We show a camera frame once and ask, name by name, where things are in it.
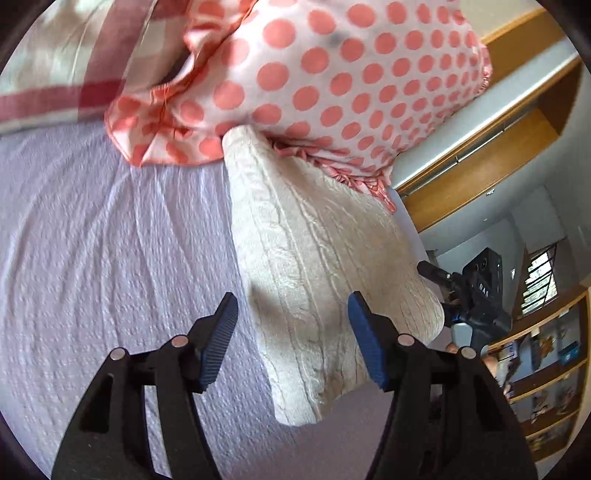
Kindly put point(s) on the cream knitted pillow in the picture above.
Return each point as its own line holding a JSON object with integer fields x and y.
{"x": 314, "y": 258}

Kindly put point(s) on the lavender textured bedsheet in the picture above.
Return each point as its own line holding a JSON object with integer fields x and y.
{"x": 115, "y": 258}

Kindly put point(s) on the red checked pillow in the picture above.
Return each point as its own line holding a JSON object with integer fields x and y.
{"x": 64, "y": 60}

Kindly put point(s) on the pink polka dot pillow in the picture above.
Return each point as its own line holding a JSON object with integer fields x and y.
{"x": 323, "y": 78}

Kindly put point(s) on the wooden wardrobe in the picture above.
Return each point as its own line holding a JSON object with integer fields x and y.
{"x": 485, "y": 138}

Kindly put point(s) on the person's right hand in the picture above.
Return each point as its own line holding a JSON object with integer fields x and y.
{"x": 494, "y": 367}

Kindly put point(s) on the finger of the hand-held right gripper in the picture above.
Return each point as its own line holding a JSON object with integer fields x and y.
{"x": 431, "y": 271}

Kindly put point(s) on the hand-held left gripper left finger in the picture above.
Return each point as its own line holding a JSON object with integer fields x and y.
{"x": 218, "y": 340}

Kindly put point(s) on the wooden bookshelf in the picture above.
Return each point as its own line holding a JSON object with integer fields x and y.
{"x": 540, "y": 369}

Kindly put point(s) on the barred window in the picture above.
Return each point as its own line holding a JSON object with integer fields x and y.
{"x": 539, "y": 274}

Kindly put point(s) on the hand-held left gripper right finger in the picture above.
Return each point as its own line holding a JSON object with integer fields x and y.
{"x": 369, "y": 341}

